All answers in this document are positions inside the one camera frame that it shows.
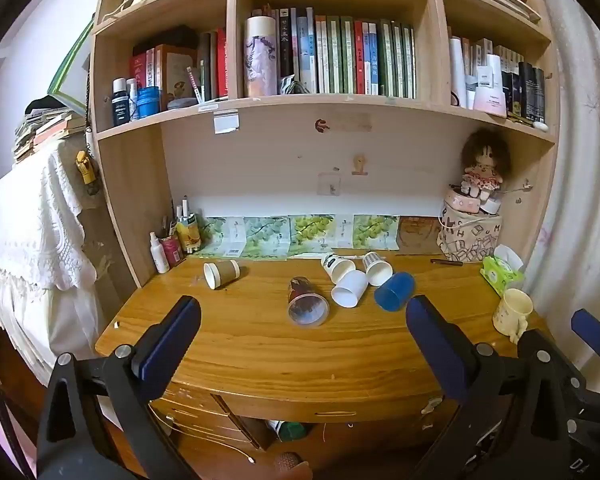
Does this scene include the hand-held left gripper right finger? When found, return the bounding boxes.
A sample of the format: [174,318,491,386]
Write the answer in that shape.
[405,295,587,480]

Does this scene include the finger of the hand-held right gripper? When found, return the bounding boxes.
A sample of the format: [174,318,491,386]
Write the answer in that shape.
[571,308,600,362]

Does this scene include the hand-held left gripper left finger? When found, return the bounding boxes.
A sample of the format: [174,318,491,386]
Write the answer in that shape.
[36,295,202,480]

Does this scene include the blue plastic cup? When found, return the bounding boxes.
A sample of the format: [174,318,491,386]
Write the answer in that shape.
[373,271,416,313]

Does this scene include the brown paper cup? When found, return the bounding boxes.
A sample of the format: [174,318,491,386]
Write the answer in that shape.
[203,259,241,291]

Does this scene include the white striped paper cup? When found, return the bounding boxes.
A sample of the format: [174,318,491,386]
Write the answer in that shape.
[362,252,394,286]

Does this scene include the plain white cup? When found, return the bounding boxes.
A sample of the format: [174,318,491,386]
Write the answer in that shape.
[331,270,369,309]

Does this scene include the white paper cup dark print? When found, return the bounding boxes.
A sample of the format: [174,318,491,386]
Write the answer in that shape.
[320,252,357,284]

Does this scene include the clear plastic cup dark print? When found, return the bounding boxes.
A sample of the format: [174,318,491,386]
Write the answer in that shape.
[287,276,330,329]

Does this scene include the white spray bottle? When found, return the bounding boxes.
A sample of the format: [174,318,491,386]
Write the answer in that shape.
[148,232,171,275]

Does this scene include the cream ceramic mug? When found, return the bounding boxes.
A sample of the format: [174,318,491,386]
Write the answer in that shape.
[493,288,535,344]

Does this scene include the green tissue pack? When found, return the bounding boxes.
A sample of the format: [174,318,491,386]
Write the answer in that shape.
[479,244,526,297]

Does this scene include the yellow pen holder with pens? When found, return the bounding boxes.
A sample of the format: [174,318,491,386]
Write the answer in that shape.
[174,195,202,256]

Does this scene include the brown drawing sheet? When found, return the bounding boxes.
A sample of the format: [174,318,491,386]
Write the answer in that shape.
[396,216,442,256]

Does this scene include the letter-printed storage bag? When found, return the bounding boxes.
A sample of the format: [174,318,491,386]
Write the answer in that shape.
[436,204,504,264]

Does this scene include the pink small box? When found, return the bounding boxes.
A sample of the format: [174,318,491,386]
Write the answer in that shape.
[444,186,481,216]

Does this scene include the row of green leaf sheets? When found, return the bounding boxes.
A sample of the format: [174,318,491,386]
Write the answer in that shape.
[198,213,402,260]

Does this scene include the white lace cloth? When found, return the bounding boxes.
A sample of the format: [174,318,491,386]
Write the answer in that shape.
[0,147,101,311]

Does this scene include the yellow toy figure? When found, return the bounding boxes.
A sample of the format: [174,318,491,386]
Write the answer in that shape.
[75,150,100,195]

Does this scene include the curly-haired rag doll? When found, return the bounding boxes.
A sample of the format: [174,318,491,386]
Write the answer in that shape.
[459,127,512,204]

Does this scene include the white paper label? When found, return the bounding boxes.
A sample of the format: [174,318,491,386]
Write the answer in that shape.
[213,112,241,135]

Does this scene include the blue jar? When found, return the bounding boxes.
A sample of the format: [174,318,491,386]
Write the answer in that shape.
[137,86,161,119]

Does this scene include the dark bottle white cap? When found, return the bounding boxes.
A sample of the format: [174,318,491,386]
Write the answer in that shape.
[111,78,132,129]

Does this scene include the stack of books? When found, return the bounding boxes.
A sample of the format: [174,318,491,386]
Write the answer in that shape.
[12,99,88,163]

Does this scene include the wooden bookshelf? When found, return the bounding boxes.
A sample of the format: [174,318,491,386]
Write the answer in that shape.
[86,0,563,291]

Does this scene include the red and brown books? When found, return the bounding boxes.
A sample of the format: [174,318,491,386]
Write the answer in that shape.
[128,25,229,111]

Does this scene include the row of white and dark boxes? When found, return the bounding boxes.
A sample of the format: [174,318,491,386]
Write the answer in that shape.
[447,35,551,128]

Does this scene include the green framed board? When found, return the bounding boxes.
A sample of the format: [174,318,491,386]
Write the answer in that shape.
[47,19,97,117]

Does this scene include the floral cylindrical tube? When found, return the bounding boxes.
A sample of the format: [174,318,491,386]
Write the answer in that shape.
[243,15,281,99]

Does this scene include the row of books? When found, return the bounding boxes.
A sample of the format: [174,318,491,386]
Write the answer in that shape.
[250,5,418,100]

